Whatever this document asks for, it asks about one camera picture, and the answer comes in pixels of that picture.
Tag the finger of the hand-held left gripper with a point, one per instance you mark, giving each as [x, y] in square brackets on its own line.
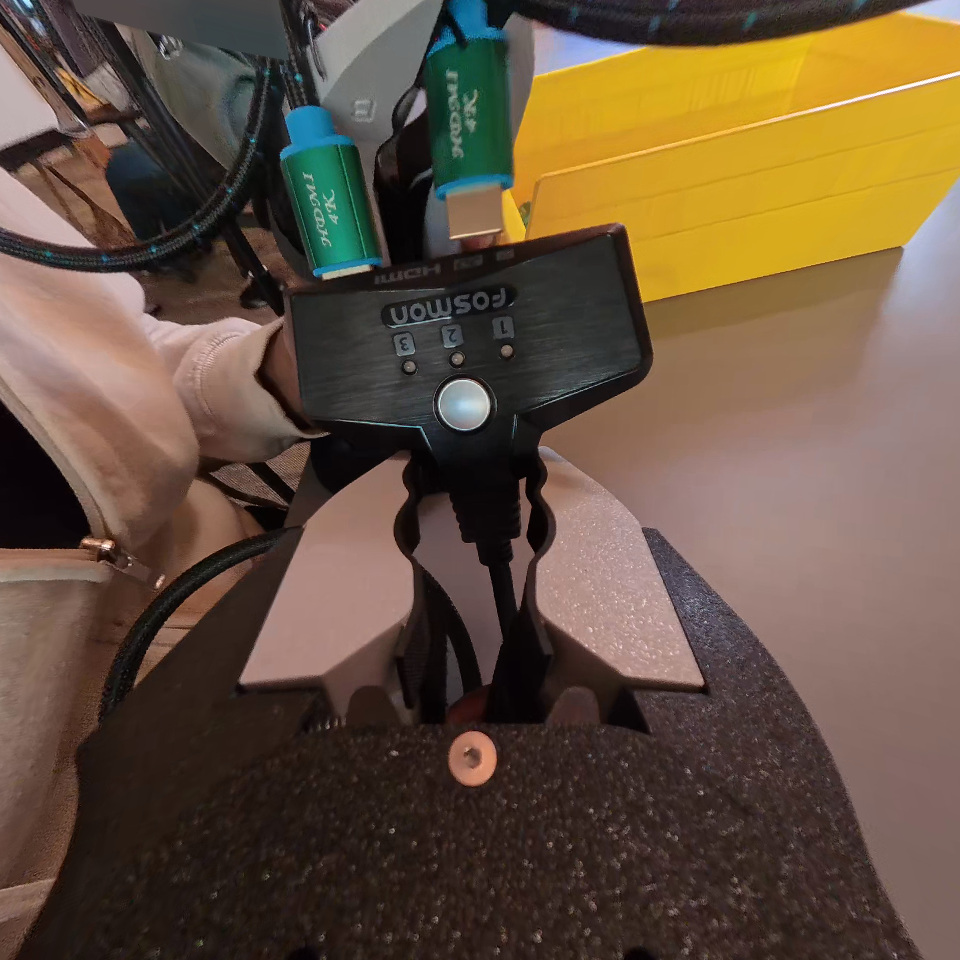
[360, 60]
[523, 135]

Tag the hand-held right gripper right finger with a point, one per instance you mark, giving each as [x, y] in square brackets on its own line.
[615, 585]

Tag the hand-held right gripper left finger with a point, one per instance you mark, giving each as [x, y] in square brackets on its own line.
[337, 585]

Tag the yellow plastic bin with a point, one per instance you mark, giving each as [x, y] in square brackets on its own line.
[750, 187]

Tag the person's left forearm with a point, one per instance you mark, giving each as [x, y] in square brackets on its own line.
[112, 360]

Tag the grey desk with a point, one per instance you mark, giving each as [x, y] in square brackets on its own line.
[787, 450]

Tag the person's left hand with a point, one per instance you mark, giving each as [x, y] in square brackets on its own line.
[283, 375]

